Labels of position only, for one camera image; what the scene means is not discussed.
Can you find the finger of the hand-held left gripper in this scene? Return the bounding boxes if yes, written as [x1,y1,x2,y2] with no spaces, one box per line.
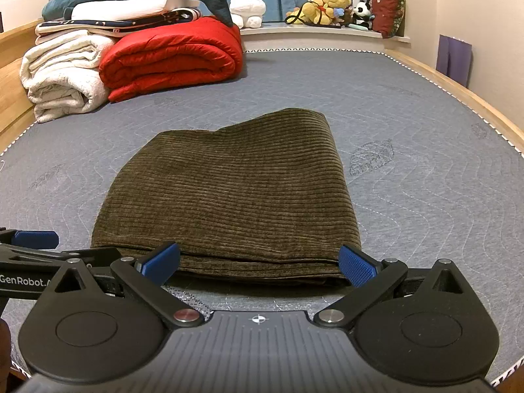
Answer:
[0,246,121,271]
[0,227,60,251]

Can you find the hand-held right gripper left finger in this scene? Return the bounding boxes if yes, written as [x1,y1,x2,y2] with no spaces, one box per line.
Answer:
[39,242,205,329]

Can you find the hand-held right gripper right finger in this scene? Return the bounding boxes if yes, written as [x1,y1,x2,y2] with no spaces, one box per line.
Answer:
[317,245,472,330]

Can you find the olive corduroy pants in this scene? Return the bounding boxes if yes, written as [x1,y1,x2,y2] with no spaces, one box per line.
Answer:
[91,108,362,288]

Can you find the grey quilted mattress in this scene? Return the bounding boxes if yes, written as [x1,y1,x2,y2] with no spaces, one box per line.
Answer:
[0,47,524,382]

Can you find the white fluffy folded blanket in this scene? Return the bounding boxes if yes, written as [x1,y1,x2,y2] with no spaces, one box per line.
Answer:
[20,34,111,123]

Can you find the red folded quilt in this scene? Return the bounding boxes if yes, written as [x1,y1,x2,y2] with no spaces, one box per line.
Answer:
[99,15,243,103]

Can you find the purple folded mat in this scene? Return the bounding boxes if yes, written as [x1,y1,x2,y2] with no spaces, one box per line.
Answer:
[436,35,473,88]

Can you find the white window sill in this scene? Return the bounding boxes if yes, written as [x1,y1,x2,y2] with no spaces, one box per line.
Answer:
[239,22,410,54]

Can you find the dark patterned folded blanket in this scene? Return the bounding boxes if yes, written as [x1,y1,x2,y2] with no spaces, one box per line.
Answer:
[35,7,203,37]

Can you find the white pillow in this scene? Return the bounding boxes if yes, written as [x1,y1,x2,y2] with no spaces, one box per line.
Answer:
[67,0,201,21]

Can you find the panda plush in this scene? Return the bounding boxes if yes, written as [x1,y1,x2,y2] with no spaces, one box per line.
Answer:
[352,2,375,29]

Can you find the red cushion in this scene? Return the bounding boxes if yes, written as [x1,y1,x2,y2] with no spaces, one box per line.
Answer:
[370,0,406,39]

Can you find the white plush toy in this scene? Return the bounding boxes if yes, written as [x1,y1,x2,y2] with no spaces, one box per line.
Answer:
[228,0,267,29]

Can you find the yellow bear plush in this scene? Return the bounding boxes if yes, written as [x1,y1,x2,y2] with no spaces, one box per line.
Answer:
[292,0,353,25]

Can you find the wooden bed frame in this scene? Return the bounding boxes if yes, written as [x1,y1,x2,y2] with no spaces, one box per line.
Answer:
[0,18,524,393]

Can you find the black cable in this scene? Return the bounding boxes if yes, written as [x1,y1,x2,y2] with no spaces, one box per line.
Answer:
[285,2,328,25]

